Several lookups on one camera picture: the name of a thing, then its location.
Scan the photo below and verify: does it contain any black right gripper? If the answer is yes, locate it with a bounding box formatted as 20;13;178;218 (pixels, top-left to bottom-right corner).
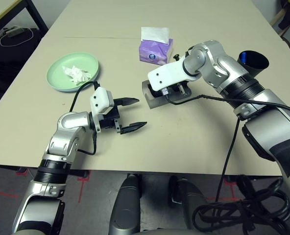
168;82;190;95

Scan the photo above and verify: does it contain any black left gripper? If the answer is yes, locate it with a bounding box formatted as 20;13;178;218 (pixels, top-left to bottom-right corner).
98;97;147;136

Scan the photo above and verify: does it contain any grey glasses case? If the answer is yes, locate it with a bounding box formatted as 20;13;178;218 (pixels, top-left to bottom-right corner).
142;80;192;110

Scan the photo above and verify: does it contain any white tissue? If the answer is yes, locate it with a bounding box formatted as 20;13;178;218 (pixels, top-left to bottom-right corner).
61;65;92;86

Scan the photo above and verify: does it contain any light green plate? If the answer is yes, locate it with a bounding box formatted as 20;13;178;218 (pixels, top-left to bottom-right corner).
46;51;99;92

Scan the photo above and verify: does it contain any purple tissue pack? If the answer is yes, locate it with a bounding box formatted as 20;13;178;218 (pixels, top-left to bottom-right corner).
139;26;174;66

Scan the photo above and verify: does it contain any black cup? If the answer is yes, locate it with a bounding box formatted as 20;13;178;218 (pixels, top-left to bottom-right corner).
238;50;270;78

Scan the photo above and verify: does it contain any grey robot left leg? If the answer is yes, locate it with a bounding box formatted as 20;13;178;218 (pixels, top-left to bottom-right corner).
110;174;143;235

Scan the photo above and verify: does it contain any grey robot leg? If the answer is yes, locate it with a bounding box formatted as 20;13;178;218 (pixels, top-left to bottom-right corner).
169;175;207;228
110;174;143;235

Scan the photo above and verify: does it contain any grey robot right leg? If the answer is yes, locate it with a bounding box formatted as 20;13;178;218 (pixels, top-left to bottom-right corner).
169;175;207;228

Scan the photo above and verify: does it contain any grey power adapter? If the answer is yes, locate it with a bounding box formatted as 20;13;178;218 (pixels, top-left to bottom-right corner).
6;27;23;37

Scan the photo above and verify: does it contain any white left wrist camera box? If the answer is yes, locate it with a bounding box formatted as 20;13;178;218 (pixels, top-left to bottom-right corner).
90;87;115;116

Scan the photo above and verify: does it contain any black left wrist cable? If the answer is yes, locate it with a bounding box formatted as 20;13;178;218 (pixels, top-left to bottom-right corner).
69;80;100;156

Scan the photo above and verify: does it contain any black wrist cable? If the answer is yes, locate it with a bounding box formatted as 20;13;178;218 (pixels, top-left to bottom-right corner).
69;80;100;156
165;93;290;204

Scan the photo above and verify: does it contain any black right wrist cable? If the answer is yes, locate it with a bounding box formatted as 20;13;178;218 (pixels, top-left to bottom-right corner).
165;93;290;204

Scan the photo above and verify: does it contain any white cable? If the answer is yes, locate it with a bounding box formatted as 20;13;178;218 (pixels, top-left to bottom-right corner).
0;25;33;47

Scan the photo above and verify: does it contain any black cable bundle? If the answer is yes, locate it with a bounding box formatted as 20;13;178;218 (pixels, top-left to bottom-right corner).
191;175;290;235

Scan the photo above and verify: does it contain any wooden side table black frame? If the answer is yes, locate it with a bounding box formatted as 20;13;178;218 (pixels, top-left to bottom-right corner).
0;0;49;31

